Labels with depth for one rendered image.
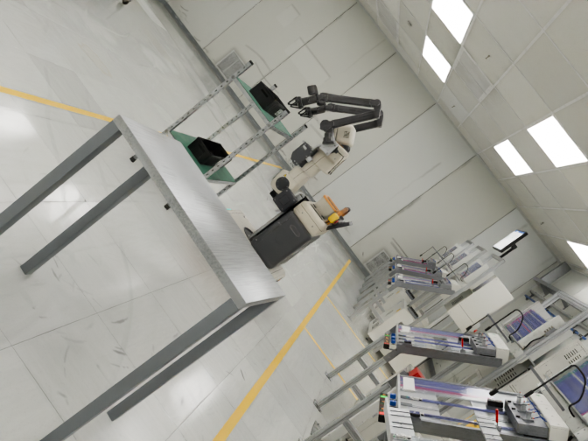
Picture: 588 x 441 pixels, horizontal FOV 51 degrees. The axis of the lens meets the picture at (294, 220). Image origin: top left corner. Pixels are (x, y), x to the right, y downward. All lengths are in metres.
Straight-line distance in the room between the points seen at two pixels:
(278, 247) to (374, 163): 7.47
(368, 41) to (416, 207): 3.22
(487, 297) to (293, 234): 3.85
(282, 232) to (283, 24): 8.30
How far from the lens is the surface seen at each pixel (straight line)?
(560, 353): 4.56
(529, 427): 3.14
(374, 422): 4.59
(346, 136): 4.50
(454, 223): 11.73
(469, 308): 7.72
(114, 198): 2.42
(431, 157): 11.72
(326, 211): 4.48
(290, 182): 4.52
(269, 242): 4.39
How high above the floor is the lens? 1.30
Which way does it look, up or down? 9 degrees down
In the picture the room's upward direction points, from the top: 53 degrees clockwise
